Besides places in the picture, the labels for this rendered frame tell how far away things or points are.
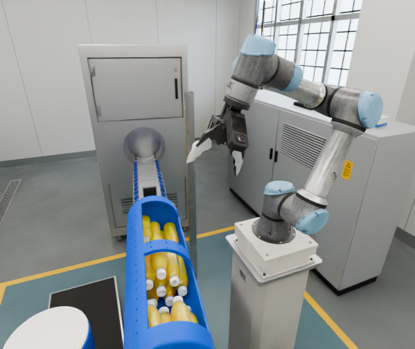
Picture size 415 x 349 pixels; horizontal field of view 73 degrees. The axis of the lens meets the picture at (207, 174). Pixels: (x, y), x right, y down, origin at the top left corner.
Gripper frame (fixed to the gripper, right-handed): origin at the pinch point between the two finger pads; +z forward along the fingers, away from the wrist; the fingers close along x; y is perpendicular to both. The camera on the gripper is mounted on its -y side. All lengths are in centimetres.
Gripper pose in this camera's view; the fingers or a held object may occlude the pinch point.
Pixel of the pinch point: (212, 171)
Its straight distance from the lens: 77.4
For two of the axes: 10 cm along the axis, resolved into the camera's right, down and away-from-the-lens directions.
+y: -2.1, -4.5, 8.7
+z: -3.4, 8.6, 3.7
